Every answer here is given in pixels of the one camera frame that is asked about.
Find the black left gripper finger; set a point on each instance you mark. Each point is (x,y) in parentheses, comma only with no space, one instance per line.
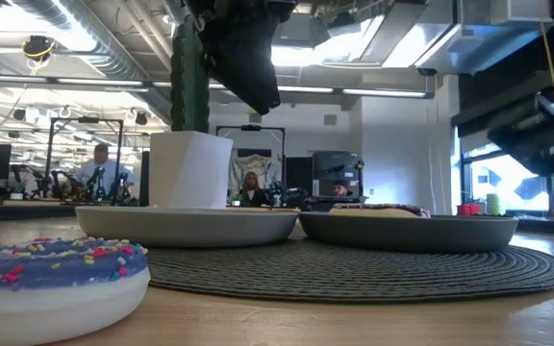
(250,67)

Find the small blue sprinkled donut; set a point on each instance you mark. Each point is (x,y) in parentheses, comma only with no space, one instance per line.
(51,288)

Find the green cactus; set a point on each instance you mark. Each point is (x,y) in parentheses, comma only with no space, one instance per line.
(190,81)

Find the green spool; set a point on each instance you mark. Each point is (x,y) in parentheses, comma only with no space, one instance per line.
(495,204)

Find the red box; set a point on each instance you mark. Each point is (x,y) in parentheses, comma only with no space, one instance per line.
(468,210)

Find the white faceted plant pot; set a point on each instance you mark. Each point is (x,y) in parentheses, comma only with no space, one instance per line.
(190,170)

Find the person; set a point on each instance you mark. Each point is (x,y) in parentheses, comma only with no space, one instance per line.
(252,192)
(340,189)
(106,168)

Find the dark screen on stand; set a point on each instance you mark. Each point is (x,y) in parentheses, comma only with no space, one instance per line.
(337,165)

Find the dark grey plate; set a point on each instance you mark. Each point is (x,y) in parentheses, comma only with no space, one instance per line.
(407,235)

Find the light grey plate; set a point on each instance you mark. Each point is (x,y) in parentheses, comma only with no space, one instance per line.
(185,228)

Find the round dark woven placemat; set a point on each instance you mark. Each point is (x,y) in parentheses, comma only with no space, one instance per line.
(354,274)

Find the black robot rig frame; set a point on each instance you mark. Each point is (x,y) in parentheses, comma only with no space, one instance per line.
(84,120)
(250,128)

